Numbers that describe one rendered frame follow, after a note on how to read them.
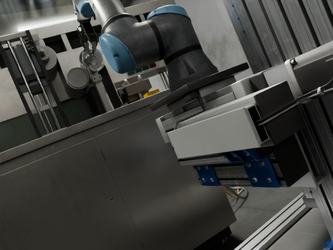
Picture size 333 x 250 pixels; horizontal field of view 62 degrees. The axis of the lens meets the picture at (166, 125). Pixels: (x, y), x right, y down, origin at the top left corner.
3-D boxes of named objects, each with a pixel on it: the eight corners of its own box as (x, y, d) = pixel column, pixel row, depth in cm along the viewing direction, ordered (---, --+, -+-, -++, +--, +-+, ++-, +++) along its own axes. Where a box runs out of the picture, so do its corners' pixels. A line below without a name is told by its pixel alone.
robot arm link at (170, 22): (207, 39, 77) (188, -6, 76) (164, 55, 74) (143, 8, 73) (194, 53, 88) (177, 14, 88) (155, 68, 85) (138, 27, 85)
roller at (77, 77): (71, 90, 154) (63, 70, 154) (70, 99, 178) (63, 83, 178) (92, 83, 159) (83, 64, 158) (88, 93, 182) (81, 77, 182)
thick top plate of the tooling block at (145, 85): (128, 96, 162) (124, 86, 162) (116, 108, 199) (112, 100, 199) (152, 87, 168) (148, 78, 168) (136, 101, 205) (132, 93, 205)
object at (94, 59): (88, 66, 158) (83, 53, 158) (88, 67, 160) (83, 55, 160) (101, 62, 161) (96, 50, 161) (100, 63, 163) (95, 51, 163)
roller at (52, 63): (34, 73, 150) (24, 49, 149) (38, 86, 173) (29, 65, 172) (60, 66, 155) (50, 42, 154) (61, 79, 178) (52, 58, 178)
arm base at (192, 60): (230, 69, 78) (216, 36, 78) (189, 84, 71) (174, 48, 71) (200, 85, 92) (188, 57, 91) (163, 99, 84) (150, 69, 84)
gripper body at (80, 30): (91, 33, 157) (87, 12, 149) (96, 39, 152) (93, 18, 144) (78, 36, 154) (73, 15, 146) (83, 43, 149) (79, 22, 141)
